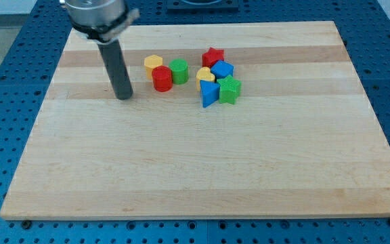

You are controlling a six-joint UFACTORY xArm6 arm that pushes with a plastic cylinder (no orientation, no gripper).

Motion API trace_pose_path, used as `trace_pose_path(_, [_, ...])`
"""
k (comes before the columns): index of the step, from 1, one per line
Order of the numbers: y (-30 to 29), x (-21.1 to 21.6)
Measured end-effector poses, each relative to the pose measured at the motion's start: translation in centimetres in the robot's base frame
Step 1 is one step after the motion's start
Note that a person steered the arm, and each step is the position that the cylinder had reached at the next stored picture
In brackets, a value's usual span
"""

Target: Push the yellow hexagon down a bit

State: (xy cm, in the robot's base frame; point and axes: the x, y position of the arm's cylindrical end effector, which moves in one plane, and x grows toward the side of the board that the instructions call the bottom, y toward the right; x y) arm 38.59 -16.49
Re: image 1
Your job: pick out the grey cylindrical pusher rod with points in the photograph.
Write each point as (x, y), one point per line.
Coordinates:
(116, 69)

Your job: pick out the red cylinder block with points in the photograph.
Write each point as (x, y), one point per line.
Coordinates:
(162, 78)

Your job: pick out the green cylinder block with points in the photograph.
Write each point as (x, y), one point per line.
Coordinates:
(179, 71)

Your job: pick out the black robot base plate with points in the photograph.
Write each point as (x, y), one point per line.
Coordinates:
(201, 5)

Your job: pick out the blue triangle block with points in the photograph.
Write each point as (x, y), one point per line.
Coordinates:
(209, 92)

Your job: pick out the yellow hexagon block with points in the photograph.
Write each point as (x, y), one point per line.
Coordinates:
(150, 63)

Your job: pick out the blue cube block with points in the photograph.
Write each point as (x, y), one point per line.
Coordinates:
(222, 69)

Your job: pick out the yellow heart block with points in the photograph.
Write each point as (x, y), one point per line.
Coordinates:
(204, 74)

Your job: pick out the green star block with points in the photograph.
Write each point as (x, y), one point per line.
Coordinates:
(229, 89)

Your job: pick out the red star block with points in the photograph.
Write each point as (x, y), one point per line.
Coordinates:
(211, 56)

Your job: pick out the wooden board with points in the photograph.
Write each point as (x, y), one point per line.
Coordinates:
(301, 141)

